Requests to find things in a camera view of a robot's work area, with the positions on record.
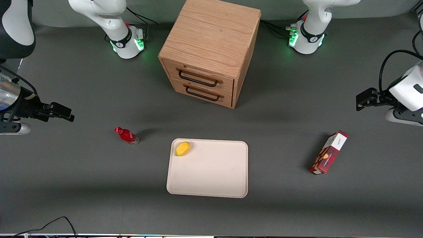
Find wooden drawer cabinet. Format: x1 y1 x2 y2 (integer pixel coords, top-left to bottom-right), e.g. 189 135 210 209
158 0 262 109

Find black right arm base cables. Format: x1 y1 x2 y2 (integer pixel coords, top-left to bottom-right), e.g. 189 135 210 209
126 6 159 42

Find wooden drawer front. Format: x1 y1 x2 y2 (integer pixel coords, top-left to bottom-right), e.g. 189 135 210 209
162 59 235 96
170 78 234 108

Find black left arm base cables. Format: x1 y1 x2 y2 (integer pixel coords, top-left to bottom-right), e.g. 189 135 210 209
260 9 310 39

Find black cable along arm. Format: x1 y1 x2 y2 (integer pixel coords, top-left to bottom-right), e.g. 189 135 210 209
0 65 37 97
379 50 423 94

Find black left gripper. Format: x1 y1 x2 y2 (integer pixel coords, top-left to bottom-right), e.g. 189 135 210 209
356 87 399 112

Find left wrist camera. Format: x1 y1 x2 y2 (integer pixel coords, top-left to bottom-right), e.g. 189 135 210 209
385 107 423 127

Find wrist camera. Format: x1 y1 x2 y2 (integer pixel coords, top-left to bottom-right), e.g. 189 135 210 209
0 122 32 135
385 107 423 127

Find black cable along right arm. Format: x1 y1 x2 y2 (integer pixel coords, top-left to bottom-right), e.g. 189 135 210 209
0 65 37 97

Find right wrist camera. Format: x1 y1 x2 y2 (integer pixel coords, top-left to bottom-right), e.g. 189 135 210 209
0 122 32 135

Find red plaid cookie box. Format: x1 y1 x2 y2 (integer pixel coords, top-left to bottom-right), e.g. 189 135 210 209
309 131 349 175

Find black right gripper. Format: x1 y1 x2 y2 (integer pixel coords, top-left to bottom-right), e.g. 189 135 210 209
13 94 75 122

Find black arm base cables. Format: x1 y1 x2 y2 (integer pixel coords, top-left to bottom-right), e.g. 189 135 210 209
126 6 159 42
260 9 310 39

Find red coke bottle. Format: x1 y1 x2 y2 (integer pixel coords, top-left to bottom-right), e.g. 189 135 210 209
114 127 139 145

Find black drawer handle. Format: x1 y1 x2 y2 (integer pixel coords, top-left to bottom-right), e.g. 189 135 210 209
184 84 221 102
178 68 220 88

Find black cable at table edge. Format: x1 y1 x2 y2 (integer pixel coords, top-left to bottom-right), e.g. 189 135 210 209
13 217 78 238

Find beige plastic tray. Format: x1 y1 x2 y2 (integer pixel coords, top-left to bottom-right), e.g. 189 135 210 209
166 138 249 198

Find yellow lemon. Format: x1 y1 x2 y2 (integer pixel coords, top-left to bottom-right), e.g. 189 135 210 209
175 141 191 157

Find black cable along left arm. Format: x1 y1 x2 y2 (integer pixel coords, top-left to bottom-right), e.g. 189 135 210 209
379 50 423 94

